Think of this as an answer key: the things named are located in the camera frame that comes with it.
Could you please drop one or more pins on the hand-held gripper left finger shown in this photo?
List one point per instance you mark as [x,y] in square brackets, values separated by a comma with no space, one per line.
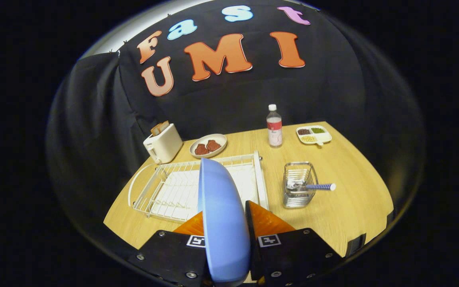
[173,255]

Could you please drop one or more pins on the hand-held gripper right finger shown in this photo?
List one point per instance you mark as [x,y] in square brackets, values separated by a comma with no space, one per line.
[293,259]

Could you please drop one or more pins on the blue plate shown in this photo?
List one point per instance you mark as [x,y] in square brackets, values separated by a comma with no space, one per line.
[223,223]

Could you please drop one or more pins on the small beige plate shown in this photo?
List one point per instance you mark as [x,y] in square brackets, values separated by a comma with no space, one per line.
[199,140]

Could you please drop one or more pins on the red meat piece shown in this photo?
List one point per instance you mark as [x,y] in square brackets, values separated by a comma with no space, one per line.
[213,145]
[201,150]

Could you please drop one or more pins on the white toaster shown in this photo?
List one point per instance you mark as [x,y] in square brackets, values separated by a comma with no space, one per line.
[165,145]

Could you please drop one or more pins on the yellow beans portion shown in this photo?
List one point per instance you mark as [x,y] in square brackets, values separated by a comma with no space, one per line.
[308,139]

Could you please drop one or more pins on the white divided snack tray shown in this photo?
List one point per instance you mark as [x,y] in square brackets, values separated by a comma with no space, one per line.
[325,137]

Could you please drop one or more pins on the brown toast slice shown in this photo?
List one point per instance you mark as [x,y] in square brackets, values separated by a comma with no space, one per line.
[163,126]
[156,130]

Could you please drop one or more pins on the dark beans portion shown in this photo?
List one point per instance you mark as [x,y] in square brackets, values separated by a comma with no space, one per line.
[304,131]

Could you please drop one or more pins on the clear plastic bottle red label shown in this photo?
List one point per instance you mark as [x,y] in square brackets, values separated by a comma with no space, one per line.
[274,131]

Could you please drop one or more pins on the green beans portion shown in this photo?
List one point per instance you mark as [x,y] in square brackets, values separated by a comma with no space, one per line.
[318,130]

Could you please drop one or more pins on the black backdrop cloth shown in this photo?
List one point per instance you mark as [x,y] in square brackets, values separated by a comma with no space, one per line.
[325,91]

